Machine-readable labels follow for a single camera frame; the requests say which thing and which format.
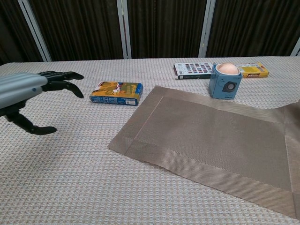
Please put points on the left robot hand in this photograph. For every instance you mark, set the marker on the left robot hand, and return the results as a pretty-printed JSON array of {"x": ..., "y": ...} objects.
[{"x": 16, "y": 89}]

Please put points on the orange and blue snack box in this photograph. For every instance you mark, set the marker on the orange and blue snack box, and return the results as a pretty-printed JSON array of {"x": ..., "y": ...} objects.
[{"x": 117, "y": 92}]

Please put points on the brown woven placemat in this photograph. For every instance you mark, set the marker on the brown woven placemat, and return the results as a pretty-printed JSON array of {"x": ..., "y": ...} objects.
[{"x": 199, "y": 140}]

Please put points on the yellow flat box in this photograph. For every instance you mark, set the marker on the yellow flat box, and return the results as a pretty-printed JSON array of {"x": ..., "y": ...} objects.
[{"x": 254, "y": 70}]

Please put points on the dark brown curtain panel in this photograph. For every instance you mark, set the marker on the dark brown curtain panel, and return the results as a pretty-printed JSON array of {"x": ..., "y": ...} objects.
[
  {"x": 164, "y": 28},
  {"x": 11, "y": 30},
  {"x": 79, "y": 28},
  {"x": 253, "y": 25}
]

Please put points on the beige woven tablecloth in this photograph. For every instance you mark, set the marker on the beige woven tablecloth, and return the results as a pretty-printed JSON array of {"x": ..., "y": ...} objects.
[{"x": 70, "y": 175}]

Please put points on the white box with colour swatches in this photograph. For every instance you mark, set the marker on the white box with colour swatches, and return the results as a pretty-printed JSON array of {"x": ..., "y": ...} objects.
[{"x": 192, "y": 70}]

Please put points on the blue cube egg holder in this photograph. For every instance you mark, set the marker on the blue cube egg holder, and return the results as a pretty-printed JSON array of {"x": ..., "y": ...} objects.
[{"x": 222, "y": 89}]

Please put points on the peach round ball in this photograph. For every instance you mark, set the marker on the peach round ball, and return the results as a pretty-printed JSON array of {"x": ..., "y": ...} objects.
[{"x": 227, "y": 69}]

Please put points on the silver partition post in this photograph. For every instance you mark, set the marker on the silver partition post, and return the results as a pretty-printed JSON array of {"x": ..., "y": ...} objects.
[
  {"x": 124, "y": 30},
  {"x": 35, "y": 30},
  {"x": 206, "y": 28},
  {"x": 296, "y": 48}
]

